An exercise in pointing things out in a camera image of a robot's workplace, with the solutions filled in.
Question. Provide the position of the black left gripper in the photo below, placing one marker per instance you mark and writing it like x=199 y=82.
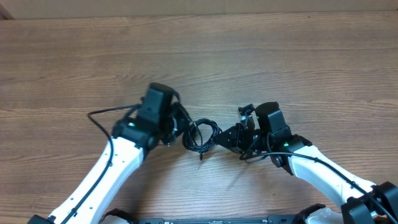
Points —
x=183 y=121

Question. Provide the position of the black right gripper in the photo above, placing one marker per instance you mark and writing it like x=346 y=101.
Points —
x=236 y=133

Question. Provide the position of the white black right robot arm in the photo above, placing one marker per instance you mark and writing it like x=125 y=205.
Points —
x=262 y=132

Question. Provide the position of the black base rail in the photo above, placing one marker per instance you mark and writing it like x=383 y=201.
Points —
x=271 y=219

